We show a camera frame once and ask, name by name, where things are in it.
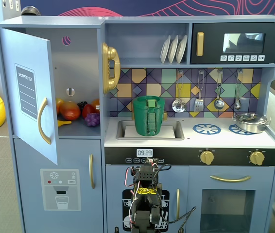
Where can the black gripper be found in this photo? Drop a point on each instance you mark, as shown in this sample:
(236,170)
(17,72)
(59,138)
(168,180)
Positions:
(151,162)

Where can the blue shopping-list cabinet door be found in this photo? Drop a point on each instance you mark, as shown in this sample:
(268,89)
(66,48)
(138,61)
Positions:
(30,55)

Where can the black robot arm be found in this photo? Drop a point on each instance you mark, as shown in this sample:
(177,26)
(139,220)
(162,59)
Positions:
(142,213)

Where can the blue dishwasher door with decal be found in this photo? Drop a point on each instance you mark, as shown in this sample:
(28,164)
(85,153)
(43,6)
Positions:
(114,179)

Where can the blue oven door with window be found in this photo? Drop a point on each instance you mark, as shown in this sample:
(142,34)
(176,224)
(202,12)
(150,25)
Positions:
(195,194)

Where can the blue water-dispenser fridge door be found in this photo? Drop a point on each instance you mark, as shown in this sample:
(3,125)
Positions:
(30,157)

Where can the white sheet in sink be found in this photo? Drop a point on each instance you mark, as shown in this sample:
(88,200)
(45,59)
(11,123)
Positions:
(129,132)

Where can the gold toy faucet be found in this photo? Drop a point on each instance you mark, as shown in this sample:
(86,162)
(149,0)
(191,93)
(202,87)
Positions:
(164,116)

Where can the gold stove knob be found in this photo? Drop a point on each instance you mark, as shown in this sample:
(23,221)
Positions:
(206,157)
(257,158)

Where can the metal skimmer spoon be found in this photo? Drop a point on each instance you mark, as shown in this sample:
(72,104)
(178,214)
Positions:
(178,106)

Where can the purple toy grapes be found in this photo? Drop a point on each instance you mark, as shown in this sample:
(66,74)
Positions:
(92,119)

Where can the metal slotted spatula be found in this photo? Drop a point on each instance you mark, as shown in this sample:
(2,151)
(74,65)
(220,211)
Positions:
(198,105)

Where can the red toy strawberry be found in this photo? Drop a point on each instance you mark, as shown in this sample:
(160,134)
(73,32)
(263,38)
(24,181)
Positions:
(88,111)

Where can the orange toy fruit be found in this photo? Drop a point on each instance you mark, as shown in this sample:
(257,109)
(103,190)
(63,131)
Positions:
(95,104)

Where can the dark toy blackberry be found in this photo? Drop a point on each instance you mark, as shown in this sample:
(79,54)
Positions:
(82,104)

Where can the yellow toy banana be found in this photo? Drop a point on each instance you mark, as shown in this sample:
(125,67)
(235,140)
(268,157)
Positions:
(63,123)

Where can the orange-red toy mango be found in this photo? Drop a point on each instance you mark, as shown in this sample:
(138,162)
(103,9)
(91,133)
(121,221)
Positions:
(70,111)

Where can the metal ladle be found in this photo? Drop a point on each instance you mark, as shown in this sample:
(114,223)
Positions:
(219,104)

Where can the gold toy telephone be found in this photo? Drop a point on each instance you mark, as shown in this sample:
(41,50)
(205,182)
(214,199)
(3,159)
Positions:
(108,72)

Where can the yellow-red toy apple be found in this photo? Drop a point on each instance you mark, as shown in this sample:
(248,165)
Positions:
(58,104)

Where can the metal serving spoon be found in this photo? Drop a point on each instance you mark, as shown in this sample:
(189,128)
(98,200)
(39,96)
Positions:
(237,104)

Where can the steel pot with lid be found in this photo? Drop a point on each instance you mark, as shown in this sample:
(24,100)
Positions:
(250,122)

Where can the white toy plate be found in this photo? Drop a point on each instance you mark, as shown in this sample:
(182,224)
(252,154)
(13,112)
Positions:
(181,49)
(164,49)
(173,49)

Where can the black toy microwave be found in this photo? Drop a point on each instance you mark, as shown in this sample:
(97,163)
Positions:
(212,43)

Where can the metal bowl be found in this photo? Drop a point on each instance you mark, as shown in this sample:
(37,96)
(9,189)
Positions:
(30,11)

